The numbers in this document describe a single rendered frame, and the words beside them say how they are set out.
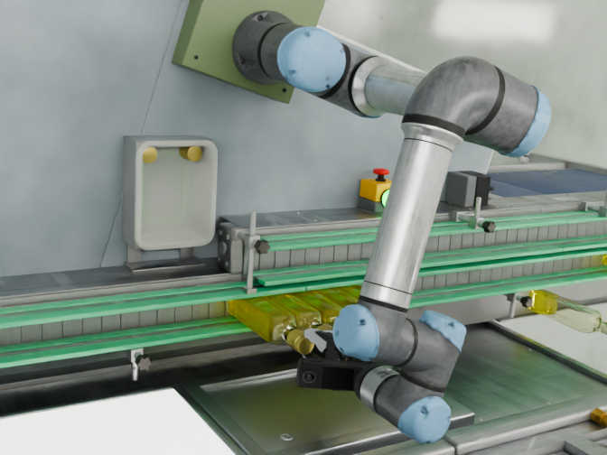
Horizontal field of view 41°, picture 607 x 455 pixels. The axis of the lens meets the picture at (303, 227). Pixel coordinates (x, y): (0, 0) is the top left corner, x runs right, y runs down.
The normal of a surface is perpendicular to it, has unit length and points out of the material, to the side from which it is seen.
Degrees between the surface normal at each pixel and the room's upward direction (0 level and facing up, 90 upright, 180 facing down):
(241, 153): 0
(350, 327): 90
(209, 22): 4
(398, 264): 34
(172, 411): 90
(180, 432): 90
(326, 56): 9
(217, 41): 4
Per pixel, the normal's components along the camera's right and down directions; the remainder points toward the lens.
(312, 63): 0.37, 0.26
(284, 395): 0.07, -0.97
